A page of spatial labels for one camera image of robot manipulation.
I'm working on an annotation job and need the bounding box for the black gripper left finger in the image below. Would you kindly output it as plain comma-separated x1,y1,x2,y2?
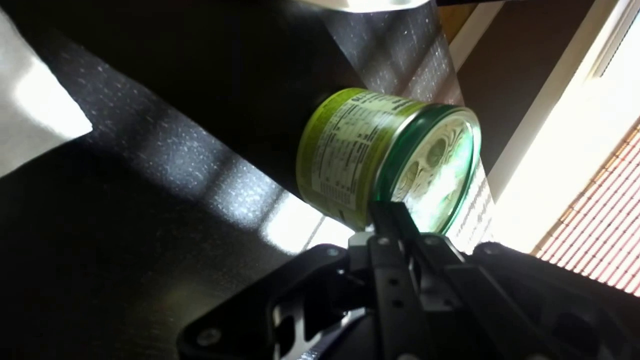
175,197,436,360

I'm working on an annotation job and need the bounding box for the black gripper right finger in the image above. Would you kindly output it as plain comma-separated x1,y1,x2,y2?
416,231,640,360

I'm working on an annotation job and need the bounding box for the green plastic lid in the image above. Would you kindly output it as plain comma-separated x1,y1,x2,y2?
370,101,484,236

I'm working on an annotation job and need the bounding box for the round tin with green label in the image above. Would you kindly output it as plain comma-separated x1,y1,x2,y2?
294,86,462,231

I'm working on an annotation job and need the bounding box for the brown window blind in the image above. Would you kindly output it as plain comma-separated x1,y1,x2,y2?
530,122,640,300

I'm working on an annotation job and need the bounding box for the white paper napkin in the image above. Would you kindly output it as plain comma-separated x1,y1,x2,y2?
0,6,94,179

